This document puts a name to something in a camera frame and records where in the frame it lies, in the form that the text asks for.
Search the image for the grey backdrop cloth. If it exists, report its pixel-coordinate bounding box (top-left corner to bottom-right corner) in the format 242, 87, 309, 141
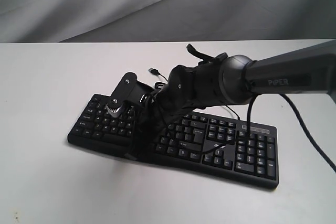
1, 0, 335, 42

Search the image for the black acer keyboard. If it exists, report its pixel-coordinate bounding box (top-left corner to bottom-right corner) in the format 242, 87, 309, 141
67, 94, 279, 189

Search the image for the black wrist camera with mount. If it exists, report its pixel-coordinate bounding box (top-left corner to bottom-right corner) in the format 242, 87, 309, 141
106, 72, 154, 118

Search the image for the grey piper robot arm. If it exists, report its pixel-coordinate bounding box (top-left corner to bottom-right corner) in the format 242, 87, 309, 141
124, 41, 335, 160

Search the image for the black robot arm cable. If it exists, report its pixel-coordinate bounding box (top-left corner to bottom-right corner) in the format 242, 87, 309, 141
152, 82, 336, 172

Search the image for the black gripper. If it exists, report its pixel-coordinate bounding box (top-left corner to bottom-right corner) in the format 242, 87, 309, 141
123, 90, 196, 161

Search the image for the black USB cable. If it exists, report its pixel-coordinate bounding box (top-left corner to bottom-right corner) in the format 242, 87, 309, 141
148, 67, 241, 121

